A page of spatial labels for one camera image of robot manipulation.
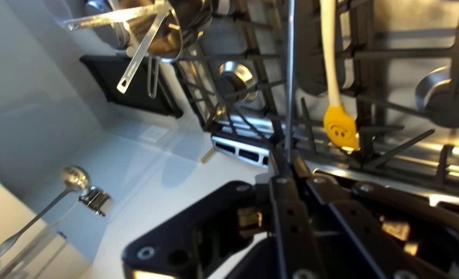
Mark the stainless steel gas stove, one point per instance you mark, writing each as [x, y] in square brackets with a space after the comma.
[397, 65]

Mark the steel pot with utensils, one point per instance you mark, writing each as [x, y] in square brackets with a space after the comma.
[158, 29]

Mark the hanging steel ladle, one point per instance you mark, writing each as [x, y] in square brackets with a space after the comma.
[76, 180]

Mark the yellow handled spatula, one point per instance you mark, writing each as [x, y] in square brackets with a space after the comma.
[338, 124]

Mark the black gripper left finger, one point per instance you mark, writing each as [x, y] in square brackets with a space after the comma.
[267, 223]

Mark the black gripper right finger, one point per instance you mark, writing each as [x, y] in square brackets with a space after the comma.
[366, 231]

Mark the long metal utensil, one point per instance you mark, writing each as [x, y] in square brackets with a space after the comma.
[290, 78]

